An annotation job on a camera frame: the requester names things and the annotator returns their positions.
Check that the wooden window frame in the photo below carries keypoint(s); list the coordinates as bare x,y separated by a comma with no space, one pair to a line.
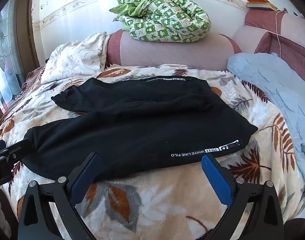
30,17

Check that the light blue quilt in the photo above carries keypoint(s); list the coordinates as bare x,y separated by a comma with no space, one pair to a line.
272,80

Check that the black pants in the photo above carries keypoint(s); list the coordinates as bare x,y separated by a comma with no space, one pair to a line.
130,125

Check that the leaf printed fleece blanket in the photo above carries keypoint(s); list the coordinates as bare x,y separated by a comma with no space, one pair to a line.
167,192

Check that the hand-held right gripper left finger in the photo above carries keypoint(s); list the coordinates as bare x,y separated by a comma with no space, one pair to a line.
83,177

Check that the yellow-edged book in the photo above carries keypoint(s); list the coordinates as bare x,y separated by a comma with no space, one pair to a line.
261,6

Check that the green patterned quilt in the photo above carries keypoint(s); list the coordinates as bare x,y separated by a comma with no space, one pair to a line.
167,17

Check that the brown quilted bedspread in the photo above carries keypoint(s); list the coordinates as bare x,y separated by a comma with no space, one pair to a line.
30,77

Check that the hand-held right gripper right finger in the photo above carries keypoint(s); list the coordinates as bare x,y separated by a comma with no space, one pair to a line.
217,180

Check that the stained glass window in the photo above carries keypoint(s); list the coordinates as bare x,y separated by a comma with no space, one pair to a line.
5,55

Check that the white floral pillow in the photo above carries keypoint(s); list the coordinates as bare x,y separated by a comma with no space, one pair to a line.
72,57

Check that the pink padded headboard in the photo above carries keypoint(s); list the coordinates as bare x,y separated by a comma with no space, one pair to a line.
167,52

